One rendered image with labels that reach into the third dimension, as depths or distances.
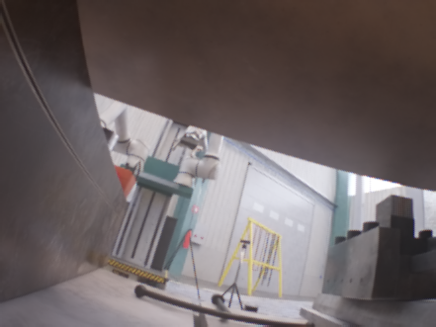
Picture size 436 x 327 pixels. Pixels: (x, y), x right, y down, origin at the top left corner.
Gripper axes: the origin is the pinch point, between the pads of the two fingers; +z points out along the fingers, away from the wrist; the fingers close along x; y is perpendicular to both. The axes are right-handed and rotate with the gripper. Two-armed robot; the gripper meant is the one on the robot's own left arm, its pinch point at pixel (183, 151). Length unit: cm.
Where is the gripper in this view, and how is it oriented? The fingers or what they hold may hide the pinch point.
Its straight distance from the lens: 153.8
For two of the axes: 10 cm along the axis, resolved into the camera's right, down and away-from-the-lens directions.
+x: 9.3, 3.5, -1.2
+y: 1.9, -7.2, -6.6
